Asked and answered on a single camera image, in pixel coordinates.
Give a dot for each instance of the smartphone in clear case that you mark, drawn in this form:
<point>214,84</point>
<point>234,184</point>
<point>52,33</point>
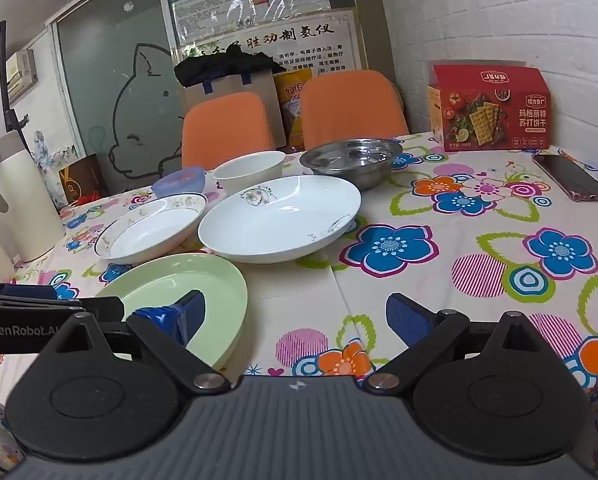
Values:
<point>569,177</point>

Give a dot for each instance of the brown gift bag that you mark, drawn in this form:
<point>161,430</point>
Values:
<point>81,180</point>

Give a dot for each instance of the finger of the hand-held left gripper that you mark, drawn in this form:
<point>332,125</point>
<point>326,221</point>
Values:
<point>19,330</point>
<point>24,291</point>

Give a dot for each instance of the orange chair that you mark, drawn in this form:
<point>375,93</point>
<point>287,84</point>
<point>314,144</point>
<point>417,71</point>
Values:
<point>226,130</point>
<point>351,110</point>

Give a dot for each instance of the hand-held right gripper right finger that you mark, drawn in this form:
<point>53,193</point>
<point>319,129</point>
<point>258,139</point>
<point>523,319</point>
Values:
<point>406,317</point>

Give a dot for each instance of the wall air conditioner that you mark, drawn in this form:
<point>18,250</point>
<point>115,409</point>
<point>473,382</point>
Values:
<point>21,75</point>

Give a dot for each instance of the red cracker box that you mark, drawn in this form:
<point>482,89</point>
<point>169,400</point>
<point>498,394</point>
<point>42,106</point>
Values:
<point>489,110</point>

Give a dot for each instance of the white plate with patterned rim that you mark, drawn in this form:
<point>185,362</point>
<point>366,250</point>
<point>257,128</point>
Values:
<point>149,232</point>

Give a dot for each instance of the white ceramic bowl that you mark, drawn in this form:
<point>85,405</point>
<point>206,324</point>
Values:
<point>249,170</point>

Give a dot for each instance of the black cloth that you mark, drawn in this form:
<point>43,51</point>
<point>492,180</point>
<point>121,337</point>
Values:
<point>224,66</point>

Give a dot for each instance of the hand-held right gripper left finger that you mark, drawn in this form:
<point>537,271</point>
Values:
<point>191,312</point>

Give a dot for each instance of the green plastic plate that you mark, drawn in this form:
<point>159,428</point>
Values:
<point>149,280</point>

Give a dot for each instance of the yellow snack bag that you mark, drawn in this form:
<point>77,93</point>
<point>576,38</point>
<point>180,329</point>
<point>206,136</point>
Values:
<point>291,110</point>

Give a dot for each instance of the framed wall poster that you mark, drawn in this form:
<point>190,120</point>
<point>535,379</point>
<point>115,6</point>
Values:
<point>309,40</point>

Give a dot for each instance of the white thermos jug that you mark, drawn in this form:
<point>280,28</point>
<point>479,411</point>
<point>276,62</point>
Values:
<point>21,200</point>

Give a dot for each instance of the blue plastic bowl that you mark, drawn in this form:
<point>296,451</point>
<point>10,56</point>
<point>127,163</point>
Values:
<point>179,182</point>

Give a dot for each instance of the stainless steel bowl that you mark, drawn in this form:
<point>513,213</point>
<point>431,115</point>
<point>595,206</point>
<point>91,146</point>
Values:
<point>351,160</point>

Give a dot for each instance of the large white floral-print plate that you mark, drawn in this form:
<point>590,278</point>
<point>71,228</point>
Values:
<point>279,220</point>

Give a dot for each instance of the floral tablecloth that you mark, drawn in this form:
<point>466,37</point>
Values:
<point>429,280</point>

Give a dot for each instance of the frosted glass panel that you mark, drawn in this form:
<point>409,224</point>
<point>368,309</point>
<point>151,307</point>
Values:
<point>104,60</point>

